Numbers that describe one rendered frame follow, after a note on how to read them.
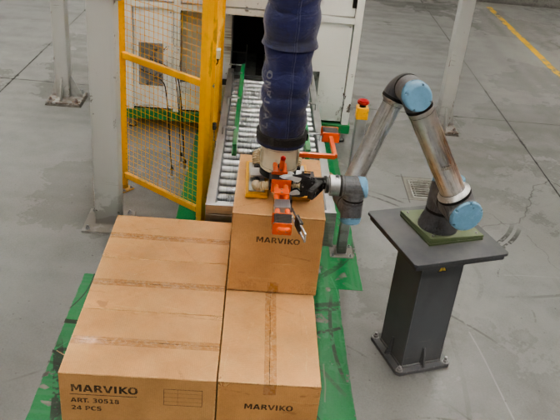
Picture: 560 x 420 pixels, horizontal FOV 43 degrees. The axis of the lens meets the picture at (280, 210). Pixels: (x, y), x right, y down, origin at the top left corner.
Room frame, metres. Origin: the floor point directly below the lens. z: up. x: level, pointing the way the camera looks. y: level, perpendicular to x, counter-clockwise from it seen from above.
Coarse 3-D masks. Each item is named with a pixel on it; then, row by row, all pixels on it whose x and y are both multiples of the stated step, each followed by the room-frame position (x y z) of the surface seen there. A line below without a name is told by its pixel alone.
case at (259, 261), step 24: (240, 168) 3.05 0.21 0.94; (312, 168) 3.13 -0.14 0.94; (240, 192) 2.81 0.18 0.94; (240, 216) 2.62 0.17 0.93; (264, 216) 2.63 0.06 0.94; (312, 216) 2.66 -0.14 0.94; (240, 240) 2.62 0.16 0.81; (264, 240) 2.63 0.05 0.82; (288, 240) 2.63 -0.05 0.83; (312, 240) 2.64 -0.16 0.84; (240, 264) 2.62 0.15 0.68; (264, 264) 2.63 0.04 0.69; (288, 264) 2.63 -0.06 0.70; (312, 264) 2.64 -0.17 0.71; (240, 288) 2.63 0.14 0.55; (264, 288) 2.63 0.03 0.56; (288, 288) 2.63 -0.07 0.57; (312, 288) 2.64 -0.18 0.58
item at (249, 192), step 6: (246, 162) 3.09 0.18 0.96; (246, 168) 3.02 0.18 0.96; (246, 174) 2.95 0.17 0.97; (246, 180) 2.89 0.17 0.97; (252, 180) 2.89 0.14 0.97; (258, 180) 2.85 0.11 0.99; (264, 180) 2.91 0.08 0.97; (246, 186) 2.83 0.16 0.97; (246, 192) 2.77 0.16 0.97; (252, 192) 2.78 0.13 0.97; (258, 192) 2.78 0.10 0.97; (264, 192) 2.79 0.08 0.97
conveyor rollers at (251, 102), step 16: (256, 80) 5.50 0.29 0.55; (256, 96) 5.13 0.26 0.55; (256, 112) 4.85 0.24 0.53; (240, 128) 4.49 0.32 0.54; (256, 128) 4.50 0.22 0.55; (224, 144) 4.23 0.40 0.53; (240, 144) 4.22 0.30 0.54; (256, 144) 4.24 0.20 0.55; (224, 160) 3.95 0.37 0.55; (224, 176) 3.76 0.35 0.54; (224, 192) 3.58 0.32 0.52
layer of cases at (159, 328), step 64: (128, 256) 2.81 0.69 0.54; (192, 256) 2.86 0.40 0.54; (128, 320) 2.34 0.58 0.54; (192, 320) 2.38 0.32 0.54; (256, 320) 2.42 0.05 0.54; (64, 384) 1.99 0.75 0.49; (128, 384) 2.01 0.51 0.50; (192, 384) 2.02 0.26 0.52; (256, 384) 2.04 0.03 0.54; (320, 384) 2.07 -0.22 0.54
